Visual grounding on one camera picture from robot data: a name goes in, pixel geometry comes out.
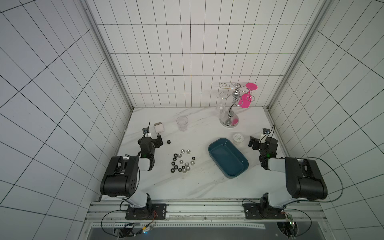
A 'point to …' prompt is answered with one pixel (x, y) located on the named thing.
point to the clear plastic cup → (182, 121)
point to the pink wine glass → (245, 99)
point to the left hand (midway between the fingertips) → (151, 137)
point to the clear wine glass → (221, 110)
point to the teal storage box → (227, 158)
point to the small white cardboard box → (158, 127)
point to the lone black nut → (168, 141)
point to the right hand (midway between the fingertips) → (253, 135)
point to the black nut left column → (174, 159)
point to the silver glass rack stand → (231, 120)
